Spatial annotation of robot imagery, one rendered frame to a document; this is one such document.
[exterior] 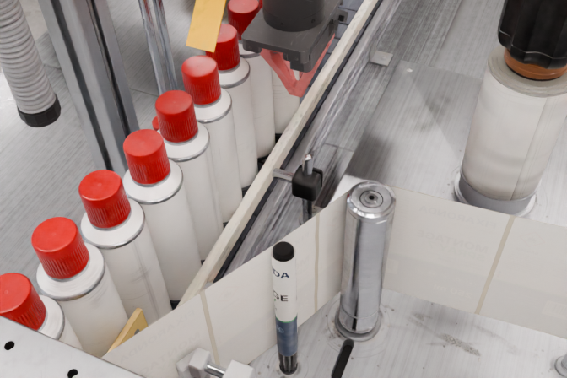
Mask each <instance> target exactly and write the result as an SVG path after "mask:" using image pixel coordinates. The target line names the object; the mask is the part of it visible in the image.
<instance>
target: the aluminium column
mask: <svg viewBox="0 0 567 378"><path fill-rule="evenodd" d="M90 1H91V4H92V7H93V10H94V16H95V19H96V22H97V25H98V29H99V32H100V38H101V41H102V44H103V47H104V51H105V56H106V60H107V63H108V67H109V70H110V74H111V80H112V83H113V87H114V90H115V95H116V101H117V104H118V107H119V111H120V114H121V119H122V122H123V126H124V128H125V132H126V135H127V136H128V135H130V134H131V133H132V132H135V131H137V130H140V128H139V125H138V119H137V116H136V112H135V109H134V105H133V102H132V96H131V93H130V89H129V86H128V82H127V77H126V74H125V70H124V67H123V63H122V58H121V54H120V51H119V47H118V44H117V40H116V35H115V31H114V28H113V24H112V21H111V16H110V12H109V9H108V5H107V1H106V0H90ZM38 3H39V5H40V10H41V12H42V15H43V17H44V20H45V22H46V27H47V29H48V32H49V34H50V37H51V41H52V44H53V46H54V49H55V51H56V54H57V58H58V61H59V63H60V65H61V68H62V72H63V75H64V78H65V80H66V82H67V86H68V89H69V92H70V95H71V97H72V99H73V103H74V106H75V109H76V112H77V114H78V118H79V120H80V123H81V126H82V128H83V131H84V135H85V137H86V140H87V143H88V145H89V149H90V152H91V154H92V157H93V160H94V163H95V166H96V169H97V170H112V171H114V172H116V173H117V174H118V175H119V176H120V177H121V180H122V179H123V176H124V175H125V173H126V172H127V170H128V169H129V168H128V164H127V160H126V156H125V154H124V150H123V143H124V141H125V139H126V137H125V134H124V132H123V128H122V123H121V120H120V117H119V114H118V110H117V108H116V102H115V99H114V96H113V93H112V90H111V85H110V81H109V79H108V75H107V72H106V69H105V64H104V61H103V58H102V55H101V52H100V47H99V43H98V41H97V37H96V34H95V29H94V26H93V23H92V19H91V17H90V13H89V8H88V5H87V2H86V0H38Z"/></svg>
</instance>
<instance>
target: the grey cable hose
mask: <svg viewBox="0 0 567 378"><path fill-rule="evenodd" d="M0 67H1V69H2V70H3V74H4V77H5V78H6V80H7V82H8V86H9V87H10V89H11V91H12V94H13V97H14V99H15V101H16V103H17V104H16V106H17V111H18V113H19V116H20V119H21V120H23V121H24V122H25V124H27V125H28V126H30V127H46V126H49V125H51V124H52V123H53V122H55V121H56V120H57V119H58V118H59V116H60V115H61V109H62V108H61V105H60V101H59V99H58V97H57V94H56V93H54V92H53V89H52V86H51V83H50V80H49V78H48V76H47V73H46V70H45V67H44V64H43V62H42V60H41V56H40V53H39V52H38V49H37V47H36V43H35V40H34V38H33V35H32V33H31V31H30V27H29V24H28V22H27V19H26V17H25V15H24V11H23V9H22V6H21V4H20V1H19V0H0Z"/></svg>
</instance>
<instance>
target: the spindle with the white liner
mask: <svg viewBox="0 0 567 378"><path fill-rule="evenodd" d="M497 35H498V39H499V43H500V44H501V45H499V46H497V47H496V48H495V49H494V50H493V51H492V52H491V53H490V55H489V58H488V61H487V66H486V70H485V74H484V77H483V82H482V85H481V88H480V91H479V95H478V103H477V106H476V109H475V112H474V115H473V119H472V125H471V129H470V133H469V136H468V140H467V144H466V147H465V152H464V156H463V157H462V160H461V163H460V171H459V173H458V174H457V176H456V179H455V183H454V191H455V194H456V198H457V199H458V201H459V203H464V204H467V205H471V206H474V207H479V208H485V209H488V210H493V211H496V212H500V213H506V214H510V215H514V216H517V217H524V216H526V215H527V214H528V213H529V212H530V211H531V209H532V207H533V204H534V203H535V196H536V195H535V194H536V193H537V191H538V189H539V187H540V185H541V180H542V175H543V172H544V171H545V168H546V165H547V163H548V159H549V156H550V154H551V152H552V150H553V148H554V145H555V143H556V140H557V138H558V135H559V131H560V128H561V127H562V125H563V123H564V119H565V118H566V116H567V0H505V1H504V5H503V8H502V12H501V15H500V19H499V25H498V30H497Z"/></svg>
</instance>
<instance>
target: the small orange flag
mask: <svg viewBox="0 0 567 378"><path fill-rule="evenodd" d="M225 4H226V0H196V3H195V8H194V11H193V15H192V21H191V26H190V29H189V33H188V37H187V41H186V46H190V47H194V48H197V49H201V50H204V51H210V52H214V50H215V46H216V43H217V39H218V35H219V29H220V25H221V21H222V18H223V14H224V7H225Z"/></svg>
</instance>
